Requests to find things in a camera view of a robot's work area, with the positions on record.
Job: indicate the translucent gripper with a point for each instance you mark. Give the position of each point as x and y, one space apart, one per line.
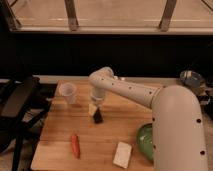
96 102

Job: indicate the black eraser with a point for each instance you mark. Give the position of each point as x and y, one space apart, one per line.
97 116

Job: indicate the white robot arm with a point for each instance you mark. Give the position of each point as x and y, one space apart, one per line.
178 131

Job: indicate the white sponge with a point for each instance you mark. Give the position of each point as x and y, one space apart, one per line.
122 155

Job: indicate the clear plastic cup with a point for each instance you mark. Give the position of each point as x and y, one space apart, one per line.
69 92

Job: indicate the orange carrot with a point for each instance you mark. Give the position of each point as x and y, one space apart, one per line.
75 145

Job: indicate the green bowl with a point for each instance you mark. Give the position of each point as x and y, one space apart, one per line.
144 141

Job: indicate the black office chair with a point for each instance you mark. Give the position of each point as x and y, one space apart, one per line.
21 107

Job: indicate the round silver blue object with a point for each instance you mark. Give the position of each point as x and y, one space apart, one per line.
191 78

